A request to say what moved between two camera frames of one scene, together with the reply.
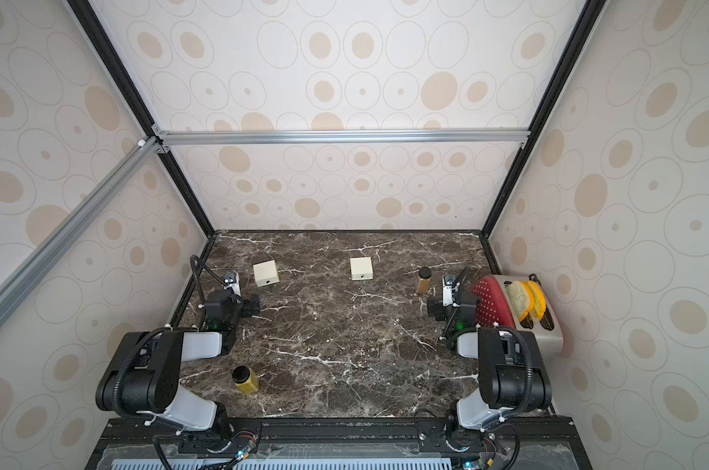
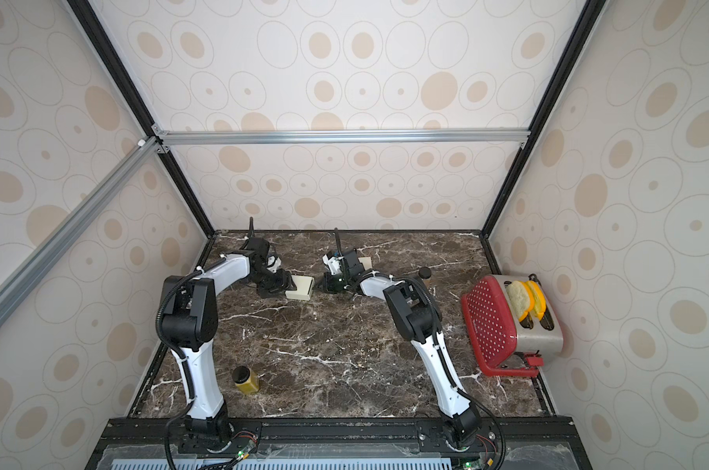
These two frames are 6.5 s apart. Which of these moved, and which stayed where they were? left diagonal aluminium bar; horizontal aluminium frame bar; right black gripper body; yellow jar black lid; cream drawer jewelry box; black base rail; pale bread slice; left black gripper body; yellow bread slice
Moved: cream drawer jewelry box; right black gripper body; left black gripper body
Stayed: yellow jar black lid; horizontal aluminium frame bar; black base rail; yellow bread slice; pale bread slice; left diagonal aluminium bar
